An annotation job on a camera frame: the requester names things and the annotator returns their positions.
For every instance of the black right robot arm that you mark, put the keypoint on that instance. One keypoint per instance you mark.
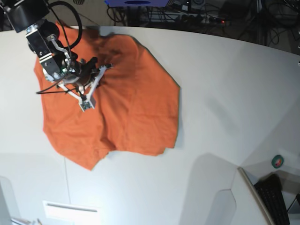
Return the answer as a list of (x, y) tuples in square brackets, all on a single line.
[(25, 15)]

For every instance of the green tape roll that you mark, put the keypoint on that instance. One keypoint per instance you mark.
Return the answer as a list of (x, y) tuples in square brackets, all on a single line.
[(277, 161)]

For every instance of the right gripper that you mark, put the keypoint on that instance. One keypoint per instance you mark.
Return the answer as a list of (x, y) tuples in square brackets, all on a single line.
[(58, 62)]

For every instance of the blue bin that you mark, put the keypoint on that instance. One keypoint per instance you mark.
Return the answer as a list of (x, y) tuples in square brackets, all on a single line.
[(135, 3)]

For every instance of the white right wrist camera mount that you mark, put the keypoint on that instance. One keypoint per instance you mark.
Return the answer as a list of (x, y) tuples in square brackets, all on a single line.
[(82, 88)]

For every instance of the white paper box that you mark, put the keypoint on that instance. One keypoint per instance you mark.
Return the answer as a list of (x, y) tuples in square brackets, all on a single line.
[(72, 213)]

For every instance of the orange t-shirt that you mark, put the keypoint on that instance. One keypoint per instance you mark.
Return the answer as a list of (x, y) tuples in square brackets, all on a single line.
[(137, 105)]

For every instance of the black keyboard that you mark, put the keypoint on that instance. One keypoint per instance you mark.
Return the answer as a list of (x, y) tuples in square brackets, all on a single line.
[(270, 191)]

